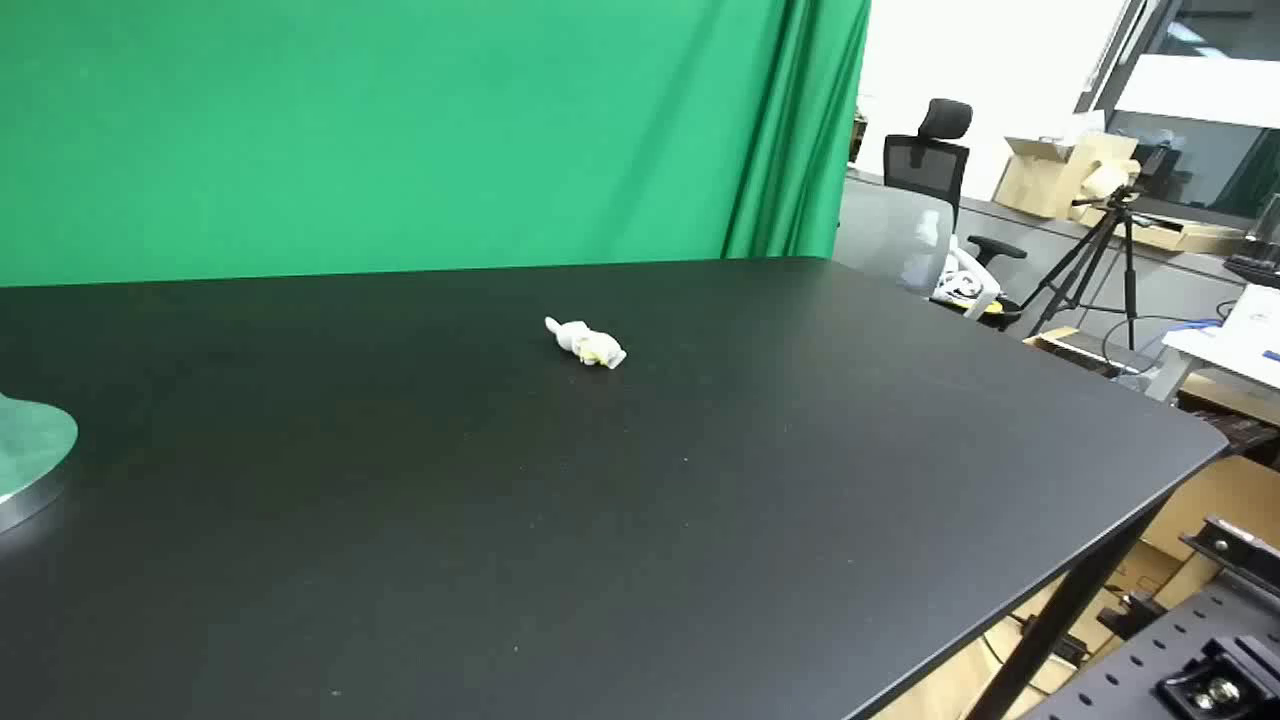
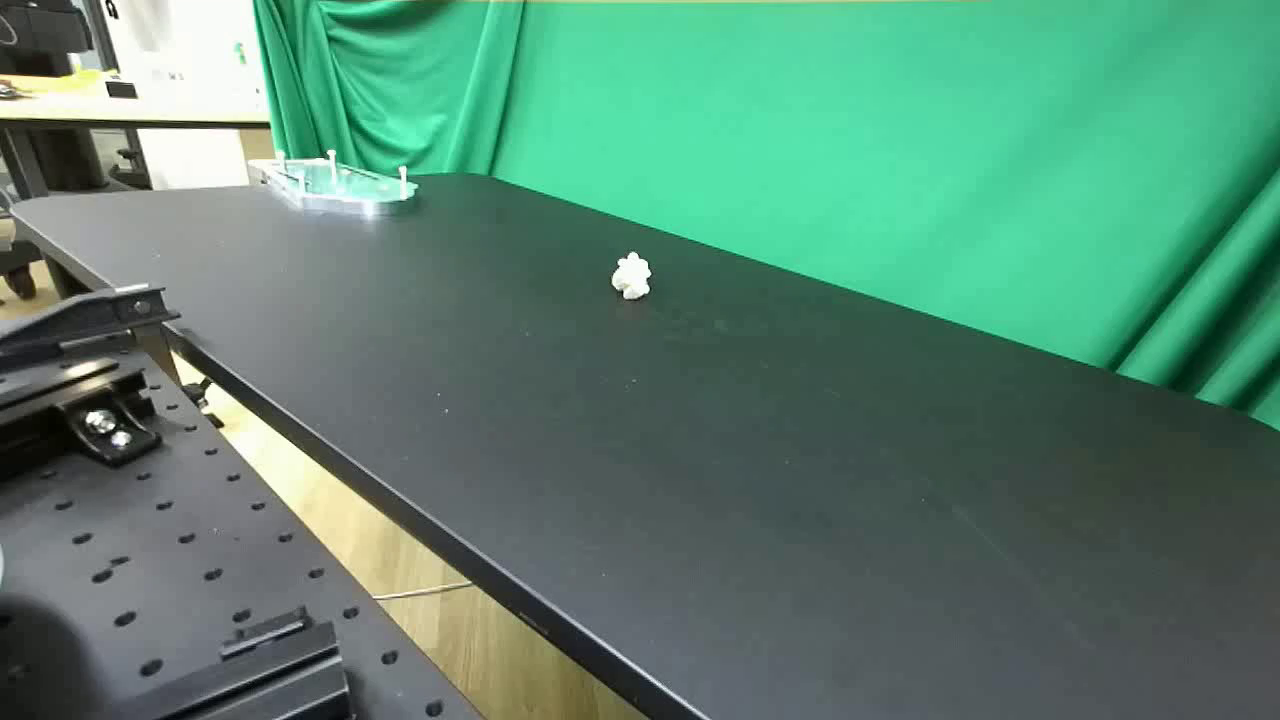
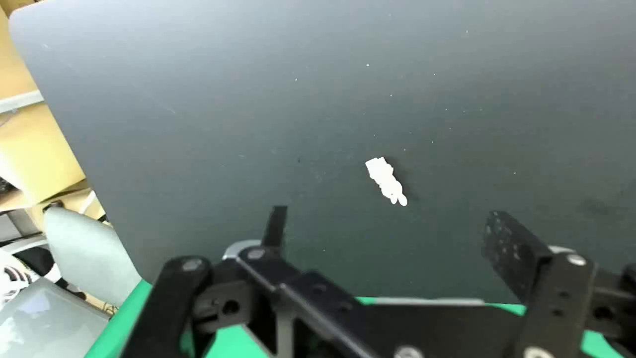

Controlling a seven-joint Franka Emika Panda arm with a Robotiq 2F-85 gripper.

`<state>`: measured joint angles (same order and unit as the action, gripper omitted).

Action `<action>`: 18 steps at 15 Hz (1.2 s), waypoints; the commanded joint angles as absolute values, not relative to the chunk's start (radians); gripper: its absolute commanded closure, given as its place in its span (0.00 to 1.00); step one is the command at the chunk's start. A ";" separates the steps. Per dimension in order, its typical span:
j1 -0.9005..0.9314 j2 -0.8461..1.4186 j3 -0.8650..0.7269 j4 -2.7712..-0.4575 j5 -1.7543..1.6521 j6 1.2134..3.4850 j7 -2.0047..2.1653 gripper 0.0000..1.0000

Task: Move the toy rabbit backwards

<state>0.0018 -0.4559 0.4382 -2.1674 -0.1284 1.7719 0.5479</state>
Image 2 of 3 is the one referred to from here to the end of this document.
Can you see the green plate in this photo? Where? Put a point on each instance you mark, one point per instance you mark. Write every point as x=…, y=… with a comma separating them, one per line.
x=343, y=189

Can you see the white cabinet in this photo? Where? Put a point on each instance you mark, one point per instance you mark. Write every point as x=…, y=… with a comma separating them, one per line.
x=186, y=46

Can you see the green fabric backdrop curtain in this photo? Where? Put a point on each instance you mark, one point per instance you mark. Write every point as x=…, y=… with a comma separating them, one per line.
x=865, y=134

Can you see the black equipment on desk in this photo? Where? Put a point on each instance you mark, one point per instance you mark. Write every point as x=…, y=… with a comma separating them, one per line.
x=40, y=33

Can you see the black clamp with silver bolt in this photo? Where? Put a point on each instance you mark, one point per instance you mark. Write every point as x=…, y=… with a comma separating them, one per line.
x=111, y=426

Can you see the white toy rabbit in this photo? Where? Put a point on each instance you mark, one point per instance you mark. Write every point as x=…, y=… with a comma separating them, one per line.
x=630, y=277

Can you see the wooden background desk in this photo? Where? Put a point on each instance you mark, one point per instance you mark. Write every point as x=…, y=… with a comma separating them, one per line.
x=83, y=106

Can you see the black metal rail bracket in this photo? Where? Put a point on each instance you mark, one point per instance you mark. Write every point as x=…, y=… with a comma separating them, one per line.
x=83, y=323

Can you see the black perforated optical breadboard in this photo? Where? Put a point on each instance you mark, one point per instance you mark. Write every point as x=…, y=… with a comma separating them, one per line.
x=162, y=562

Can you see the black flat mounting bar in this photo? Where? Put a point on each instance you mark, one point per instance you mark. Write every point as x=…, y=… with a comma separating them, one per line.
x=254, y=665

